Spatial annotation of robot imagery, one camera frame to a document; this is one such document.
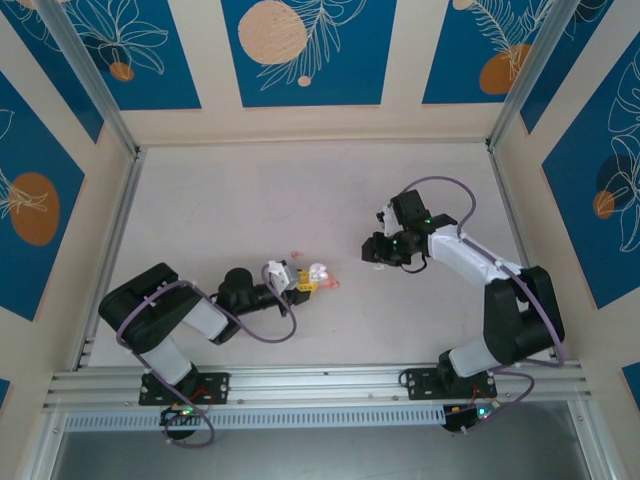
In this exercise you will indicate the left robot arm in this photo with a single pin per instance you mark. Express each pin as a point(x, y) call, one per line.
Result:
point(150, 300)

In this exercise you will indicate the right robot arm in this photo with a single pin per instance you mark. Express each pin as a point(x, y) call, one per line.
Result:
point(525, 320)

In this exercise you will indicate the grey metal plate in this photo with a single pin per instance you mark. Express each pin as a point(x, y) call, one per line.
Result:
point(320, 455)

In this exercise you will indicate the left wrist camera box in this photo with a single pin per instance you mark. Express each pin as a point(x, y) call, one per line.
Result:
point(282, 275)

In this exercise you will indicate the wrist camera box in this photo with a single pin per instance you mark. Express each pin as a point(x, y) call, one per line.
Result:
point(282, 275)
point(386, 220)

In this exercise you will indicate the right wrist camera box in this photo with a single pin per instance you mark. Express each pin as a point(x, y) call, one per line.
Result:
point(386, 220)

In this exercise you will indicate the aluminium mounting rail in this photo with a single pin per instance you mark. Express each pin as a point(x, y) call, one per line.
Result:
point(320, 382)

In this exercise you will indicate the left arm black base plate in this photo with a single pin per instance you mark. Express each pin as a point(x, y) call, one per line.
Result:
point(215, 387)

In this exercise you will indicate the aluminium side rail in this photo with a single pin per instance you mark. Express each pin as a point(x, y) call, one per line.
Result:
point(505, 200)
point(120, 215)

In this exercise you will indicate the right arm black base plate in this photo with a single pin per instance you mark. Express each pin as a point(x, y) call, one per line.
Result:
point(420, 382)

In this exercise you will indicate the blue floral wall panel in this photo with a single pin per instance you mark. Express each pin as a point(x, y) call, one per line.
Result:
point(580, 225)
point(30, 150)
point(450, 60)
point(575, 60)
point(30, 45)
point(165, 75)
point(350, 75)

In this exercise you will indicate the aluminium corner post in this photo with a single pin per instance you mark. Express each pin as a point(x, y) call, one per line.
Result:
point(530, 75)
point(90, 75)

